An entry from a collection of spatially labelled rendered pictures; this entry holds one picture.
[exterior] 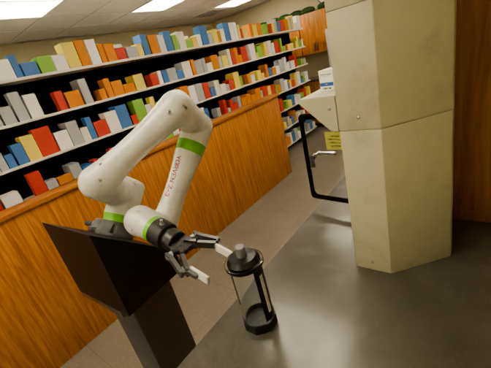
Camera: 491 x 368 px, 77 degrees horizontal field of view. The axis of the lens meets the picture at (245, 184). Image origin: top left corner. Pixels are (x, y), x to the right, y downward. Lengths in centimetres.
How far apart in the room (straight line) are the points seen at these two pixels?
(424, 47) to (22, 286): 242
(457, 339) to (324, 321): 31
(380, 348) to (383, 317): 10
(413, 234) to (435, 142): 28
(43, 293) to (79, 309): 30
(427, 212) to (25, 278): 227
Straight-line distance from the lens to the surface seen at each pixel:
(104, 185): 120
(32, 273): 249
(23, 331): 261
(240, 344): 96
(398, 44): 87
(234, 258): 84
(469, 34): 118
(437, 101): 95
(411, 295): 104
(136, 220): 109
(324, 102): 90
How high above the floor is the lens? 165
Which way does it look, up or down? 22 degrees down
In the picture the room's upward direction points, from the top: 14 degrees counter-clockwise
